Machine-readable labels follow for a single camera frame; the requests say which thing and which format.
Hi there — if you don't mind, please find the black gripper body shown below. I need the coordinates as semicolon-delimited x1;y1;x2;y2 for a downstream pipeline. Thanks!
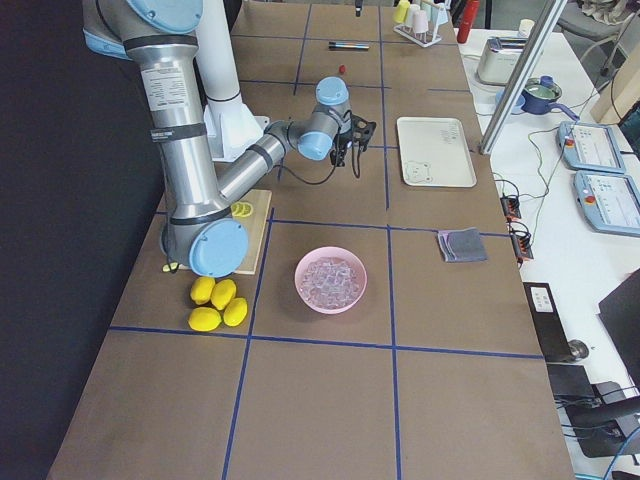
333;132;353;159

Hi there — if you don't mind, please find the steel muddler with black tip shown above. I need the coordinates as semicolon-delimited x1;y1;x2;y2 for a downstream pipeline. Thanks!
328;41;370;51

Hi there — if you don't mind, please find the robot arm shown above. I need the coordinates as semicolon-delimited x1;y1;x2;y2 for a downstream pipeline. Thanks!
83;1;352;277

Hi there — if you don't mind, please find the yellow plastic cup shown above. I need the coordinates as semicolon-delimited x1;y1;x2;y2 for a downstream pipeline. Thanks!
393;0;411;24

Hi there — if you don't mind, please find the white plastic cup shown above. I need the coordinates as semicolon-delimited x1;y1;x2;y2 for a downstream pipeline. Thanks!
404;4;420;28

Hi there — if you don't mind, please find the pink plastic cup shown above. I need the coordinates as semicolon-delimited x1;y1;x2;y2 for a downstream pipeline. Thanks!
411;9;429;35

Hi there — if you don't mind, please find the mint green plastic cup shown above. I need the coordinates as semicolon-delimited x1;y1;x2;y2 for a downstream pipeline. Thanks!
420;0;437;22

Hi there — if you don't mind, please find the clear ice cubes pile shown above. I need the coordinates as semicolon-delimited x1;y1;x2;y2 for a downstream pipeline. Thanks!
298;257;363;310

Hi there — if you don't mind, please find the cream bear serving tray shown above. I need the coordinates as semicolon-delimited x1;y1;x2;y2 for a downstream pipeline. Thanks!
396;117;477;188

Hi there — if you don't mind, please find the bamboo cutting board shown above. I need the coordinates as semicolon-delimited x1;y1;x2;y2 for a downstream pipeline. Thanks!
232;189;272;275

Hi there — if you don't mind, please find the lemon slices stack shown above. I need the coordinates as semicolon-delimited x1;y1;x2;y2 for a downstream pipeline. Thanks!
231;201;254;218

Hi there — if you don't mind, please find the red bottle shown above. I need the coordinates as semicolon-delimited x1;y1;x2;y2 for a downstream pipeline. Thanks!
456;0;480;44

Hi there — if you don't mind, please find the pink bowl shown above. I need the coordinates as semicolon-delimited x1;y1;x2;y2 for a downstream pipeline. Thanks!
294;246;368;314

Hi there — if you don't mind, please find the purple folded cloth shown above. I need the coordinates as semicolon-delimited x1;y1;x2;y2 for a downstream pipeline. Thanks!
437;231;451;262

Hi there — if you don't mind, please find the grey folded cloth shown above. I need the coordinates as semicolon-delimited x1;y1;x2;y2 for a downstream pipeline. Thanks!
442;228;488;263

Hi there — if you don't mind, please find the cream toaster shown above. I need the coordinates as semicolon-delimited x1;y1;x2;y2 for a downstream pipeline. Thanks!
476;36;527;86

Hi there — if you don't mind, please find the whole lemon top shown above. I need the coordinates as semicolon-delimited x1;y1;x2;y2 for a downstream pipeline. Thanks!
210;279;237;310

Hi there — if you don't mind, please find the black power strip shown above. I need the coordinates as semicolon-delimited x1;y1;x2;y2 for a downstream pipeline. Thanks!
500;195;521;221
508;221;534;265

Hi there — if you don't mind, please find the blue bowl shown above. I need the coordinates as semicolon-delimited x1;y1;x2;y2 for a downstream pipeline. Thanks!
494;88;527;116

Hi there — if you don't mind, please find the whole lemon far left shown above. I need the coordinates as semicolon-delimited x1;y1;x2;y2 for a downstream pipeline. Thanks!
190;276;216;306

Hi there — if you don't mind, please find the yellow-green plastic knife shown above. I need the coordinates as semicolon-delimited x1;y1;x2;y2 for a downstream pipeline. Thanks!
162;262;181;273

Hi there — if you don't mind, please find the teach pendant far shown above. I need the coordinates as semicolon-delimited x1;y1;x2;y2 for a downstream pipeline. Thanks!
558;121;626;174

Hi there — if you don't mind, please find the teach pendant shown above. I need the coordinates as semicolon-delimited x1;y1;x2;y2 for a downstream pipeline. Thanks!
558;121;626;174
573;170;639;237

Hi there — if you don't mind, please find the teach pendant near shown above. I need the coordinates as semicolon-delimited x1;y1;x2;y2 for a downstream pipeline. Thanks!
573;170;639;237

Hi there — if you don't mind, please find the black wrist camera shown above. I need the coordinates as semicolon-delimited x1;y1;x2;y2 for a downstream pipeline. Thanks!
351;114;377;152

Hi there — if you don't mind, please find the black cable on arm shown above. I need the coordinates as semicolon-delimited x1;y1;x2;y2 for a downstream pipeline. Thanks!
277;119;366;185

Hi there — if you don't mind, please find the white wire cup rack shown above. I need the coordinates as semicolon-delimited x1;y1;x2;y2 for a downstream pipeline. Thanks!
393;1;450;48

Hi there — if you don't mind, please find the aluminium frame post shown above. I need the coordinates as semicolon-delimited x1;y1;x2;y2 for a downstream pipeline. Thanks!
479;0;567;155

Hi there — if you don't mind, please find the blue saucepan purple handle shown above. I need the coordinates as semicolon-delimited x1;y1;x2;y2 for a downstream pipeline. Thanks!
522;75;579;121

